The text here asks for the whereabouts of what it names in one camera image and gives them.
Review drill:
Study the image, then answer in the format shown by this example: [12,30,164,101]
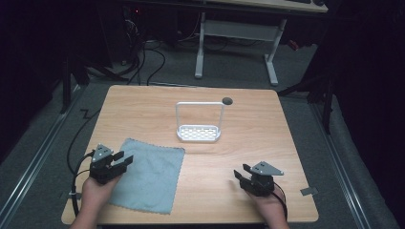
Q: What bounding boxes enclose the person's right hand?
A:
[246,186,287,219]

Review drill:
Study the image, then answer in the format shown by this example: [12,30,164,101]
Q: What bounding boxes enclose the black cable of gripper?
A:
[272,181,289,221]
[66,108,102,218]

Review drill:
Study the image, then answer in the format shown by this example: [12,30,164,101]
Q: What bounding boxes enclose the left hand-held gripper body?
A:
[89,143,128,185]

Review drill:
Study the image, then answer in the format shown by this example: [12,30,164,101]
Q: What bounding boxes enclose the black metal stand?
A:
[58,53,130,115]
[277,71,335,135]

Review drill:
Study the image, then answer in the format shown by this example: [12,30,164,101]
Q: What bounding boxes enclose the light blue cloth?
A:
[108,137,186,216]

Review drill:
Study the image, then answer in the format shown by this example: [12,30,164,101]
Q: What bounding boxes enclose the person's left hand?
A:
[81,175,122,212]

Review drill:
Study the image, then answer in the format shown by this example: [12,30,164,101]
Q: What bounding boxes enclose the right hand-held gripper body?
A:
[239,160,285,198]

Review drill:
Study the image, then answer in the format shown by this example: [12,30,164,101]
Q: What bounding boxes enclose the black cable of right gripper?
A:
[272,181,289,221]

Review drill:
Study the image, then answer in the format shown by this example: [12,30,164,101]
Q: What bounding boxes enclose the white rack with handle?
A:
[175,101,226,143]

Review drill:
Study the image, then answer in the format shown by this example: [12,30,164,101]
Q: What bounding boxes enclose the white-legged desk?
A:
[126,0,330,87]

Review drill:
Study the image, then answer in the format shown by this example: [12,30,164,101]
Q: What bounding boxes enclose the grey tape piece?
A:
[300,186,319,197]
[59,190,83,201]

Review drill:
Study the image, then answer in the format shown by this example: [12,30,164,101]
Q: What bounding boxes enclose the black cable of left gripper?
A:
[66,108,102,218]

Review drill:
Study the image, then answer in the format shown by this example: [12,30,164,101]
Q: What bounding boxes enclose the black floor cables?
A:
[117,6,167,87]

